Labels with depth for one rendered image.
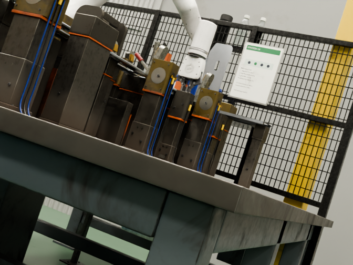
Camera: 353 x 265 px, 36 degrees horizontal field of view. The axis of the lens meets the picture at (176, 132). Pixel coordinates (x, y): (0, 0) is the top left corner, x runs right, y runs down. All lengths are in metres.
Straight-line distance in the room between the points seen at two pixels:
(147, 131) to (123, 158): 1.07
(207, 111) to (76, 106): 0.76
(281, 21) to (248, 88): 2.04
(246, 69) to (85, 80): 1.45
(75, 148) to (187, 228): 0.22
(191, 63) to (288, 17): 2.57
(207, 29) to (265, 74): 0.58
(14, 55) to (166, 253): 0.74
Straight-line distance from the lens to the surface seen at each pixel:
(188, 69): 2.37
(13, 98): 1.38
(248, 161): 2.34
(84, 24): 1.60
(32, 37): 1.40
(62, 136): 0.90
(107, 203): 0.89
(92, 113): 1.89
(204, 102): 2.22
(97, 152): 0.86
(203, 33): 2.39
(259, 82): 2.86
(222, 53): 2.67
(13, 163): 0.99
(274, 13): 4.89
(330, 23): 4.80
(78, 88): 1.58
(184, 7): 2.42
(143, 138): 1.91
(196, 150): 2.20
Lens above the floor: 0.69
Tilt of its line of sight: 4 degrees up
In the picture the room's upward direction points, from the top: 19 degrees clockwise
